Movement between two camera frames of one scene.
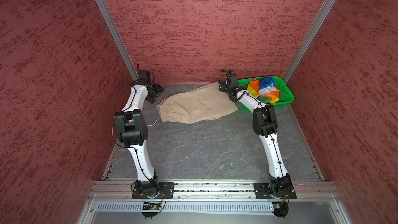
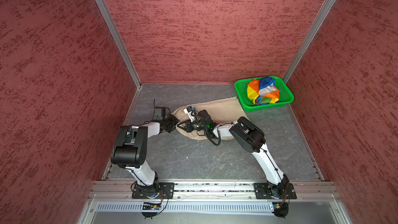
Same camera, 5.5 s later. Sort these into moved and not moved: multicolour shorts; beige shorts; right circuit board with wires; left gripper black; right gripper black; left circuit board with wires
Moved: beige shorts; right gripper black; left gripper black
Not moved: left circuit board with wires; multicolour shorts; right circuit board with wires
